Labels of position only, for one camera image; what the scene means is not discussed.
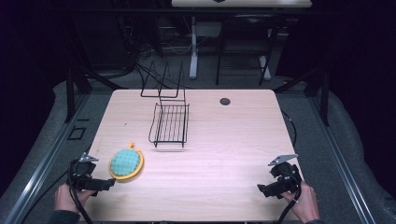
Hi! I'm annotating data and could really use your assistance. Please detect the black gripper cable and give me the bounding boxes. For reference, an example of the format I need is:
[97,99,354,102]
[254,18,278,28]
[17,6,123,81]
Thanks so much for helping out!
[67,160,95,224]
[276,171,304,224]

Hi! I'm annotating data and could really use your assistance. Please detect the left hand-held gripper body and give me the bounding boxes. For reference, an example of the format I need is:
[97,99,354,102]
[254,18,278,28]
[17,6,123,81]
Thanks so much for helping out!
[66,151,101,191]

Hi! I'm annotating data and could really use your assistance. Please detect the person's left hand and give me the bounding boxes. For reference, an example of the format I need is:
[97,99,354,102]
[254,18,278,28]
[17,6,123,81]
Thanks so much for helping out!
[54,182,96,215]

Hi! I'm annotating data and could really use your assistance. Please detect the black frame post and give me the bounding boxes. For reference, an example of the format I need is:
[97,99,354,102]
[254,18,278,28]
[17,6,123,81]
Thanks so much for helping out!
[64,65,77,124]

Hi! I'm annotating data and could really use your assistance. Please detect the person's right hand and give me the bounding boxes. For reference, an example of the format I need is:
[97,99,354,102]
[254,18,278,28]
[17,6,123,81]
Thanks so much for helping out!
[280,180,321,224]

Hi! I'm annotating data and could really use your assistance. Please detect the thin black cable beside table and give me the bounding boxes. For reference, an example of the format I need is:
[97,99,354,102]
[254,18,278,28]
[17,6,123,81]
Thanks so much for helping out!
[281,109,298,147]

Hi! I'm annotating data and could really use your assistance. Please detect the aluminium floor rail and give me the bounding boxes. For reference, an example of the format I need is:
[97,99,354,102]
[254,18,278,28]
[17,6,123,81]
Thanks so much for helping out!
[307,92,378,224]
[2,92,92,224]

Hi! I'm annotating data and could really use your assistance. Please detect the black chair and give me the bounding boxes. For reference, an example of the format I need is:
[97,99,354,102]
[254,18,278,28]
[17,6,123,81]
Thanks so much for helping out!
[215,12,280,87]

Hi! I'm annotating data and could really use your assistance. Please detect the black wire rack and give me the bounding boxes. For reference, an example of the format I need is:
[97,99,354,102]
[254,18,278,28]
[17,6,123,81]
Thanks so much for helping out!
[140,60,191,148]

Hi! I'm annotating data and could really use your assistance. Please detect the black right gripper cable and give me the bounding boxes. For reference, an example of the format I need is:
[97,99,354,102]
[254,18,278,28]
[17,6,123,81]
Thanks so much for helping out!
[276,171,304,224]

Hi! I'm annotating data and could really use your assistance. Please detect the round teal and yellow pot holder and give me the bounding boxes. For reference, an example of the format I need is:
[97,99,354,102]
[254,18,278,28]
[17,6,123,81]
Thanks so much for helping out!
[108,142,145,182]

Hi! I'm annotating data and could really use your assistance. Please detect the white background desk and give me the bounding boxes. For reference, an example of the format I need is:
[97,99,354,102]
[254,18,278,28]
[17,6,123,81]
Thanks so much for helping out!
[170,0,313,80]

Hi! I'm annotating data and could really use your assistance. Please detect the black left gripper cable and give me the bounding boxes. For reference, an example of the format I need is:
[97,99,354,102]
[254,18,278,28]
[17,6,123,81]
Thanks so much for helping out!
[67,160,95,224]

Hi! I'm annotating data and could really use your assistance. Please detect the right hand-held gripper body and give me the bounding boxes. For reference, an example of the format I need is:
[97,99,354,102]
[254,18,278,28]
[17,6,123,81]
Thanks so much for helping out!
[267,153,304,196]

